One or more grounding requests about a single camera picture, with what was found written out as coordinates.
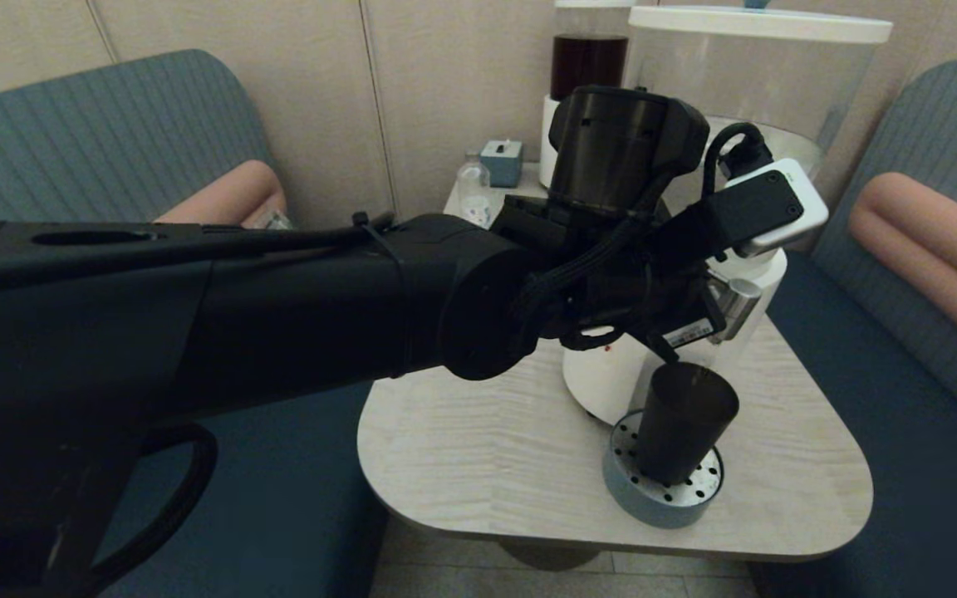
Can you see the blue drip tray metal grate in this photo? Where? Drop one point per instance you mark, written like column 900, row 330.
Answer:
column 653, row 507

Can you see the clear green snack packet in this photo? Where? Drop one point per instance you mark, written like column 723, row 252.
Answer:
column 277, row 220

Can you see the silver metal dispenser tap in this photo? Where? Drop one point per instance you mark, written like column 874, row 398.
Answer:
column 743, row 303

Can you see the black plastic cup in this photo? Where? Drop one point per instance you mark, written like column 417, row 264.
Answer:
column 682, row 423

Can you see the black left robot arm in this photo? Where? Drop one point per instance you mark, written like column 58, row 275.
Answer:
column 279, row 307

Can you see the small blue box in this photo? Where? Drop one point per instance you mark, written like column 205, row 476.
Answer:
column 502, row 164

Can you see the teal upholstered bench seat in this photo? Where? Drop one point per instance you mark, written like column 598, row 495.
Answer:
column 927, row 124
column 71, row 124

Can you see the small clear plastic bottle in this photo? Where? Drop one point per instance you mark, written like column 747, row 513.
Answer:
column 472, row 187

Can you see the dark drink dispenser white base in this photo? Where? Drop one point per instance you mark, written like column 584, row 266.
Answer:
column 586, row 58

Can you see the clear water dispenser white base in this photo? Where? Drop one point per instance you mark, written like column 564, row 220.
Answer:
column 777, row 83

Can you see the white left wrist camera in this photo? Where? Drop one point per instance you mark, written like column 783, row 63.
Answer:
column 811, row 218

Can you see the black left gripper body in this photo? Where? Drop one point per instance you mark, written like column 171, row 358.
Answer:
column 653, row 299

